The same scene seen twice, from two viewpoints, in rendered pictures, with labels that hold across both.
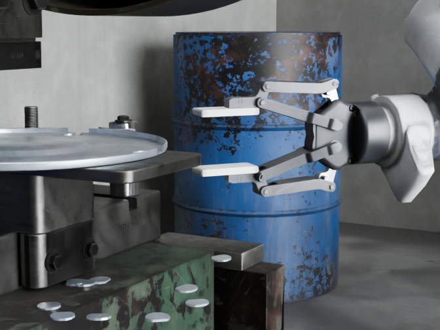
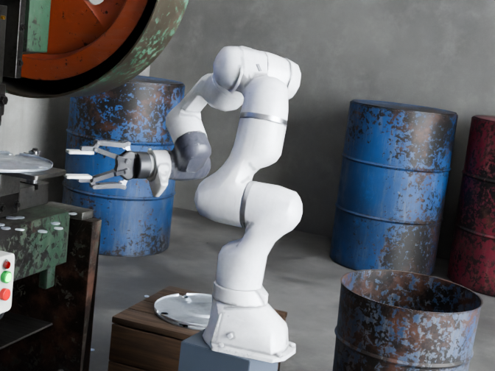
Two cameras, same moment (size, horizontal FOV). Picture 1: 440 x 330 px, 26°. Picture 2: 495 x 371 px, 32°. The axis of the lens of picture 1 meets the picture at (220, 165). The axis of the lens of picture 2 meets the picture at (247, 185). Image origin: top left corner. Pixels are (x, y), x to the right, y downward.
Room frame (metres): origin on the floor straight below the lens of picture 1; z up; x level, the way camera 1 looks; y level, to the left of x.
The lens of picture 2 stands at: (-1.26, -0.11, 1.17)
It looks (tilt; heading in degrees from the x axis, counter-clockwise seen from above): 10 degrees down; 351
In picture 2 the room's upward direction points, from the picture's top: 7 degrees clockwise
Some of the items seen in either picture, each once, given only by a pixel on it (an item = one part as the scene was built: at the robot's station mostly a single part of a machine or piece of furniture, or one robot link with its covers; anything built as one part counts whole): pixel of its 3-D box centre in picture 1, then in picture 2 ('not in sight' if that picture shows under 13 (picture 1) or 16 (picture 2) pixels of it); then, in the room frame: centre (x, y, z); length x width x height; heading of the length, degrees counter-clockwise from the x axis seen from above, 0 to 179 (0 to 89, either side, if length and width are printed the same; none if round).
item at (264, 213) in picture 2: not in sight; (259, 235); (0.68, -0.45, 0.71); 0.18 x 0.11 x 0.25; 63
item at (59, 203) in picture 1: (65, 213); (8, 189); (0.96, 0.16, 0.72); 0.25 x 0.14 x 0.14; 61
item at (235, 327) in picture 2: not in sight; (251, 316); (0.68, -0.45, 0.52); 0.22 x 0.19 x 0.14; 57
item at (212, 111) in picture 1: (225, 110); (79, 152); (1.07, -0.01, 0.81); 0.07 x 0.03 x 0.01; 113
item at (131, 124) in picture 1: (124, 155); (34, 165); (1.13, 0.12, 0.75); 0.03 x 0.03 x 0.10; 61
